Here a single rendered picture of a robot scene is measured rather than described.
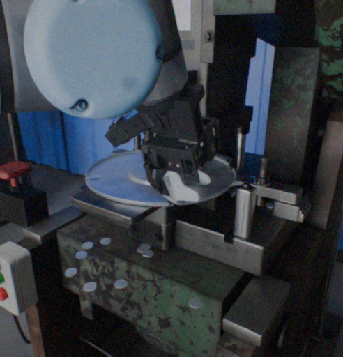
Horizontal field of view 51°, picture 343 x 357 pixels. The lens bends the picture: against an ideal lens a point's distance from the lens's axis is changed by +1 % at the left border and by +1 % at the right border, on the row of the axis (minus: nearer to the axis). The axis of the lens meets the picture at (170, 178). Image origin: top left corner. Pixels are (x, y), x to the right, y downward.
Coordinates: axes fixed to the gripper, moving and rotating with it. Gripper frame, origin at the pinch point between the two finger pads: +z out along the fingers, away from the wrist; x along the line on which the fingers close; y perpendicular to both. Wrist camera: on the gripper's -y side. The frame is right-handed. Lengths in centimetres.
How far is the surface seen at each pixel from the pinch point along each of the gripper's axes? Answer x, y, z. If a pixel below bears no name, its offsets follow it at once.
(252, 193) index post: 7.3, 9.3, 3.9
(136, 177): 3.9, -11.5, 2.6
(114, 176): 3.2, -16.5, 2.9
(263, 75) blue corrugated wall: 123, -31, 53
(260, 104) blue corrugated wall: 117, -31, 65
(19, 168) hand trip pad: -0.6, -40.7, 3.5
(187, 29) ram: 23.0, -6.6, -16.3
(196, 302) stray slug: -10.6, 6.4, 11.3
